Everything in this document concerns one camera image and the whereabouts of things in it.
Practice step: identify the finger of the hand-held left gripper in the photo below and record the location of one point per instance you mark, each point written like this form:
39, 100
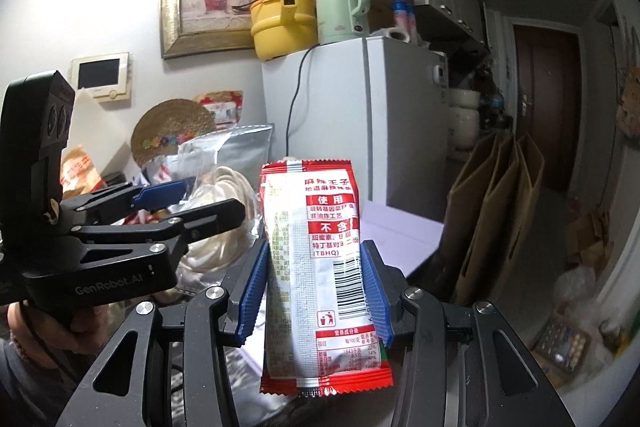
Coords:
160, 194
215, 217

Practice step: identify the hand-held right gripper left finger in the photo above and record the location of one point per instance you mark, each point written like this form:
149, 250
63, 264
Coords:
252, 292

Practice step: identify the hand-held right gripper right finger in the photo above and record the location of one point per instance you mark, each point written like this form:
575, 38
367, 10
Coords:
377, 292

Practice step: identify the white round noodle packet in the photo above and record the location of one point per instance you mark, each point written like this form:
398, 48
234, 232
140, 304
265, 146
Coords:
225, 187

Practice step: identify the red white snack packet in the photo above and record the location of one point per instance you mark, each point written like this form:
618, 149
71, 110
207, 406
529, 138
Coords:
310, 282

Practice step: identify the person's left hand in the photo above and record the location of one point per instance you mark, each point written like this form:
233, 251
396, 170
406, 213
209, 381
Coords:
47, 329

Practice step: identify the woven straw hat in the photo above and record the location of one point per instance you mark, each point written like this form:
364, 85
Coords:
170, 122

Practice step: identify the silver stand-up pouch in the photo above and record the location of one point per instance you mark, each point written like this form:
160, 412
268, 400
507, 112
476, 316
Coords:
240, 147

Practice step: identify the red orange snack bag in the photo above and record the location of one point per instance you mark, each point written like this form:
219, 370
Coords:
80, 167

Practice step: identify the red white printed bag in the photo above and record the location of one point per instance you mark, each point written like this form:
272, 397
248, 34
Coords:
222, 107

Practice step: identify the brown paper bag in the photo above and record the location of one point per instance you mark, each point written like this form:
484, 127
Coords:
470, 207

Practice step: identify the folded cardboard boxes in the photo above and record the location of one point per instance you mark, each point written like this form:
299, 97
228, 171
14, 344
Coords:
532, 177
500, 257

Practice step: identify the white fridge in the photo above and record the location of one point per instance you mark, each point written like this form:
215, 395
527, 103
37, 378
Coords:
400, 107

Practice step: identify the cardboard box of jars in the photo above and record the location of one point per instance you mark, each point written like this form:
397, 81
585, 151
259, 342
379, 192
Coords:
562, 339

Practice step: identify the clear plastic floor bag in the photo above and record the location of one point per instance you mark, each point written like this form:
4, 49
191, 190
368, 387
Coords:
572, 287

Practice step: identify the yellow cooking pot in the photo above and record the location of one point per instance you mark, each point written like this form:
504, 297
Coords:
280, 32

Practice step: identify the crumpled brown paper bags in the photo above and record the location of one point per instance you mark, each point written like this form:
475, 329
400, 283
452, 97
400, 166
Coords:
590, 234

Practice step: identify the pale green electric kettle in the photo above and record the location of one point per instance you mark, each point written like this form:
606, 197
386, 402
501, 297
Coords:
337, 2

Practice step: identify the dark wooden door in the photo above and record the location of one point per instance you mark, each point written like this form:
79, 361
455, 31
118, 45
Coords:
545, 107

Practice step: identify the white tissue roll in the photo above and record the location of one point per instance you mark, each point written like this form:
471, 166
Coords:
398, 35

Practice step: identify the white wall intercom panel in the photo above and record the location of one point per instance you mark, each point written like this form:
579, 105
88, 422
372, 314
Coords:
100, 74

